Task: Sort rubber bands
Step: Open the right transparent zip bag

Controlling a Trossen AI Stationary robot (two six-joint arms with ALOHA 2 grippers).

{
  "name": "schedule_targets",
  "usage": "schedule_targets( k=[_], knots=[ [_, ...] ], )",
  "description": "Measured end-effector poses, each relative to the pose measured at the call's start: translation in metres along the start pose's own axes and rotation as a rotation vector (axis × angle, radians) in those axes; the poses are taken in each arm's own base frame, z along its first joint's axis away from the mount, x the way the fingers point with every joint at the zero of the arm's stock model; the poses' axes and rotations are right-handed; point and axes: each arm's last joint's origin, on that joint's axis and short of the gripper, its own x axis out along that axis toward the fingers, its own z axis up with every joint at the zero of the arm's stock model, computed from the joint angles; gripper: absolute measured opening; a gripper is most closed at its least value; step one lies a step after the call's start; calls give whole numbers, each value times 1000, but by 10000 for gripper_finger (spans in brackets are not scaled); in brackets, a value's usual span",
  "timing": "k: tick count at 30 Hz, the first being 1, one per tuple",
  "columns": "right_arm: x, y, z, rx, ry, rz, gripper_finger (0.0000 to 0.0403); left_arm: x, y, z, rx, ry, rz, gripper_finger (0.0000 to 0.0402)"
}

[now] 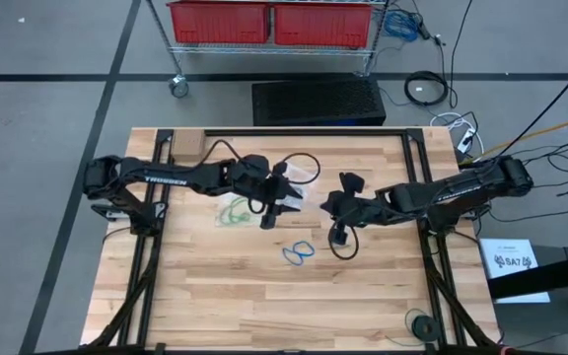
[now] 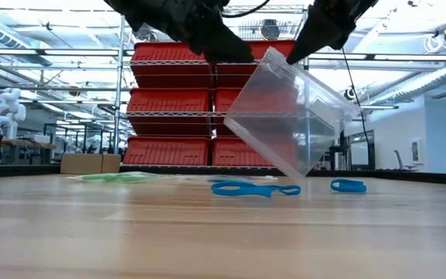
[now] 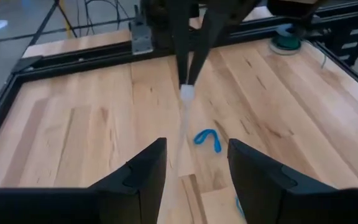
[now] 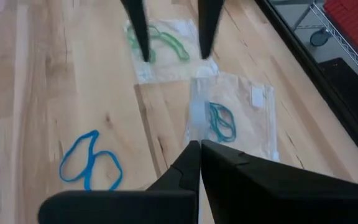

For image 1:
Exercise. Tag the grey side cabinet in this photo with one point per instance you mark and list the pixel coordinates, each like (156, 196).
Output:
(535, 325)

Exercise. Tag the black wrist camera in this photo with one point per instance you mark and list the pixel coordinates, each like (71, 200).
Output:
(268, 223)
(338, 235)

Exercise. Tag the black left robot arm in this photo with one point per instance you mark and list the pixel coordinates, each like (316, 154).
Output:
(165, 180)

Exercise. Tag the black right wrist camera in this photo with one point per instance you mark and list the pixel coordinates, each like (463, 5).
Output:
(338, 235)

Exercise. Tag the dark tape roll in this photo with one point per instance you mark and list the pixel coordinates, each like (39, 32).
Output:
(416, 328)

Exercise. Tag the white paper sign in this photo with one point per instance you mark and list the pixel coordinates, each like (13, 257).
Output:
(511, 276)

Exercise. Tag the black metal post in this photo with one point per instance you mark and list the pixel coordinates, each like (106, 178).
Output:
(550, 276)

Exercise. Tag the red plastic storage bin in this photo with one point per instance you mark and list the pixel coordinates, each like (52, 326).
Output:
(215, 22)
(323, 24)

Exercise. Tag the blue rubber band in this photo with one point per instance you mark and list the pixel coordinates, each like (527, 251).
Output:
(283, 256)
(313, 249)

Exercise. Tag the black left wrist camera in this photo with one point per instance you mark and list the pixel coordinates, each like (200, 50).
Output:
(268, 223)

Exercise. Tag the white power strip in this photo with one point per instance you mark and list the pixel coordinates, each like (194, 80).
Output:
(465, 140)

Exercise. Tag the small cardboard box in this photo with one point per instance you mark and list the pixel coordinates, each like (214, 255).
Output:
(189, 145)

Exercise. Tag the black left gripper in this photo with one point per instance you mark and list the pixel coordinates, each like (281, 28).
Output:
(259, 185)

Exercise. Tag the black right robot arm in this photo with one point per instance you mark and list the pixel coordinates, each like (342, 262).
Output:
(461, 190)

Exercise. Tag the green rubber band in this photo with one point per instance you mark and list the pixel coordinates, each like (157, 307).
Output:
(225, 218)
(242, 217)

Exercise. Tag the black aluminium table frame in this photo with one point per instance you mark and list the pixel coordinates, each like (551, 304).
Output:
(304, 132)

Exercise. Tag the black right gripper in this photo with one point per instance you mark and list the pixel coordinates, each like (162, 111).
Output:
(368, 209)

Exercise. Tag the black rubber floor mat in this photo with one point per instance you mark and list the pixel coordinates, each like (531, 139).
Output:
(318, 101)

